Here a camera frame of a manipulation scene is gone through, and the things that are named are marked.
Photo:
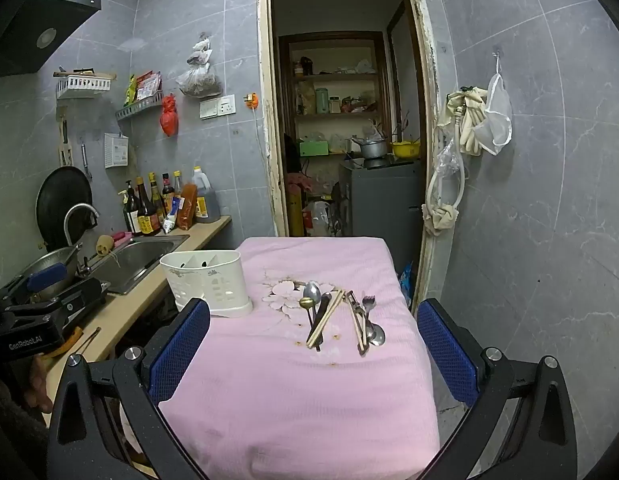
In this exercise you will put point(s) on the person's left hand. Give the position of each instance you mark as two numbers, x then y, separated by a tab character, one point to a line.
39	385

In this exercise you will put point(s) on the wooden hanging spatula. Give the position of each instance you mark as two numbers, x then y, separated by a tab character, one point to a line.
64	152

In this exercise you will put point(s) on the worn white door frame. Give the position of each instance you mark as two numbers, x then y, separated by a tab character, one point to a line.
263	85

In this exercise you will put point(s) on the small gold spoon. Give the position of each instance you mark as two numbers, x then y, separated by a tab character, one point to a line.
305	302

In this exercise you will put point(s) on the white hanging basket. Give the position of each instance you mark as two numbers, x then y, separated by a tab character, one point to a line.
115	152

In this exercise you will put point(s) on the orange spice bag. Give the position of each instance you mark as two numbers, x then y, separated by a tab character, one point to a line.
188	207

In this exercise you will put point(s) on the black wok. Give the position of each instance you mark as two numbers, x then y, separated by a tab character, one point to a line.
59	195

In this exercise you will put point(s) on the dark brown pump bottle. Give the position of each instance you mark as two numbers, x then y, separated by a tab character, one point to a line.
132	215

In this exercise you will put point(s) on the clear bag of dried goods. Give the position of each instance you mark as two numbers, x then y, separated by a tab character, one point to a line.
199	82

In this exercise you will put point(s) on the green pump bottle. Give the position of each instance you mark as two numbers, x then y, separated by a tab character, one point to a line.
122	193

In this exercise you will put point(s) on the white mesh bag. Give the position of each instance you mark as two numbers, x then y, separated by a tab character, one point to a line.
497	105

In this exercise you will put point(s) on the white wall basket rack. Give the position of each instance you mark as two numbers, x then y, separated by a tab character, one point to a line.
84	86

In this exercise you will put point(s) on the large silver spoon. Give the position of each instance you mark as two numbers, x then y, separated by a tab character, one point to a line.
312	291

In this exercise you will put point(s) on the white wall switch panel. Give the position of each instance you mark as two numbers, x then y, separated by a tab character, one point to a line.
208	109

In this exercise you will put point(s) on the brown metal clip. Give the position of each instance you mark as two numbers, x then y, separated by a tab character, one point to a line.
89	337

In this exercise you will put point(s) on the yellow bowl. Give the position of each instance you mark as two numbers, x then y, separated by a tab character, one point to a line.
405	149

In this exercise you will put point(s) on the yellow cylinder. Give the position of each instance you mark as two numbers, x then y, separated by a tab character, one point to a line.
295	215

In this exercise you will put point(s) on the red plastic bag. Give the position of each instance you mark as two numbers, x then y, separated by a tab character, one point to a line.
169	117

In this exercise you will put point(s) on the small clear hanging bag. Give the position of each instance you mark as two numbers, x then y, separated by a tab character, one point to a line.
199	52

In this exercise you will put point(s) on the metal faucet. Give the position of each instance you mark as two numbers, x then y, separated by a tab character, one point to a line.
68	220

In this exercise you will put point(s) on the metal cooking pot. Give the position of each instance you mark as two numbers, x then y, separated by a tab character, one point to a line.
373	149

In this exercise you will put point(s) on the black range hood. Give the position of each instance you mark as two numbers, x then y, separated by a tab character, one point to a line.
39	15

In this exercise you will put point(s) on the grey wall shelf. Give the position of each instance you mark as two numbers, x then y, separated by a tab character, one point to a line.
139	106

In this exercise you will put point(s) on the person's left forearm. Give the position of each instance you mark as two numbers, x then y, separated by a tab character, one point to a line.
9	430

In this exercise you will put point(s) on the white plastic utensil holder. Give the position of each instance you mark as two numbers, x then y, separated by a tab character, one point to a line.
224	285

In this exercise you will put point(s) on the white blue packet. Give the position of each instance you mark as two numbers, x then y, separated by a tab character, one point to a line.
172	217

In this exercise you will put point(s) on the dark sauce bottle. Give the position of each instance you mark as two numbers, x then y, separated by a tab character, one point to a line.
167	191

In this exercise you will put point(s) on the white wall socket panel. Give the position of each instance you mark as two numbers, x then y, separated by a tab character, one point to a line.
226	105

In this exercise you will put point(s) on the stainless steel sink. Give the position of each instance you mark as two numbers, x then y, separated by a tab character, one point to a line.
139	255

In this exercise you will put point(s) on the grey washing machine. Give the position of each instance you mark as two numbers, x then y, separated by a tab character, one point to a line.
384	205

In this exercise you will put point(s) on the green box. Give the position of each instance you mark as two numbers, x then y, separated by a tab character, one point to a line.
314	148

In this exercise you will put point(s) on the stainless steel basin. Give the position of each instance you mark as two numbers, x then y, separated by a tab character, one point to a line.
54	257

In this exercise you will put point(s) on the green thermos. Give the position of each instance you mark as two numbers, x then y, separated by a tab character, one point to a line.
321	102

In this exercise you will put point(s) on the clear glass bottle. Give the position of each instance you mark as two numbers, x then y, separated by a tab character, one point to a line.
177	185

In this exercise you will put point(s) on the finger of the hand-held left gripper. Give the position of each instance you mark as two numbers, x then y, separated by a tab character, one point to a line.
47	276
82	297

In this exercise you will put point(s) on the pink floral cloth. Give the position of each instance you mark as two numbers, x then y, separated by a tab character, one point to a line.
289	400

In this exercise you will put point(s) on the clear plastic bag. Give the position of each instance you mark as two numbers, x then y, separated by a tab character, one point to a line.
447	160

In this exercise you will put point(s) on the beige kitchen counter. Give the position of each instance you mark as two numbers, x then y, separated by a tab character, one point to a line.
134	305

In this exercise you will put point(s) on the knotted beige rag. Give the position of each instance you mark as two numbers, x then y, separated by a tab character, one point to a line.
439	219

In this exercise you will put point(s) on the white jar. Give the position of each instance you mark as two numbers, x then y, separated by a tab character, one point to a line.
335	106

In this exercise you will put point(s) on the orange plug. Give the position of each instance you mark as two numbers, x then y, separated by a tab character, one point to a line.
251	102

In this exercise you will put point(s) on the pink soap dish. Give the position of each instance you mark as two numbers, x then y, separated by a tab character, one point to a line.
123	236

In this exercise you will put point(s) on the yellow cap sauce bottle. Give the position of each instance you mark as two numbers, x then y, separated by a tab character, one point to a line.
154	192

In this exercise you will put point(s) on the brown wooden shelf unit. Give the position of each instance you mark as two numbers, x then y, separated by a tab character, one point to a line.
334	76

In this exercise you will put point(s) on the metal hanging peeler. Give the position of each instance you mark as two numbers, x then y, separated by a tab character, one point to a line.
84	155

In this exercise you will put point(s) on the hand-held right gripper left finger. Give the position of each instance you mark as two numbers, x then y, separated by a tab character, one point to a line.
179	350

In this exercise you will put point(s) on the red white packets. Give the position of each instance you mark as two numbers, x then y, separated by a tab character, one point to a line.
148	84

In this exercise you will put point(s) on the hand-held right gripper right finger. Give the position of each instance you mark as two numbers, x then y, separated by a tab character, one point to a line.
447	355

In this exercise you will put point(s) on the loofah sponge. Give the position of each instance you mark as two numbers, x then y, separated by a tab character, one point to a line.
104	245

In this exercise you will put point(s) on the red label sauce bottle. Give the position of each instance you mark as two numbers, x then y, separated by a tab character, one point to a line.
148	220

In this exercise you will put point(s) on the large dark liquid jug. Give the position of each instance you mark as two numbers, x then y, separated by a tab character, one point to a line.
209	205

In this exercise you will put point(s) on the yellow green snack packet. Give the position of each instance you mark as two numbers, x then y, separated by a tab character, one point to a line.
132	87

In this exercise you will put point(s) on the cream rubber gloves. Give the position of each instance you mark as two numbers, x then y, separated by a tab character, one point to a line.
469	120

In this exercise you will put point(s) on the white plastic container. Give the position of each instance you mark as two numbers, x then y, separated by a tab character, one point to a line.
318	217

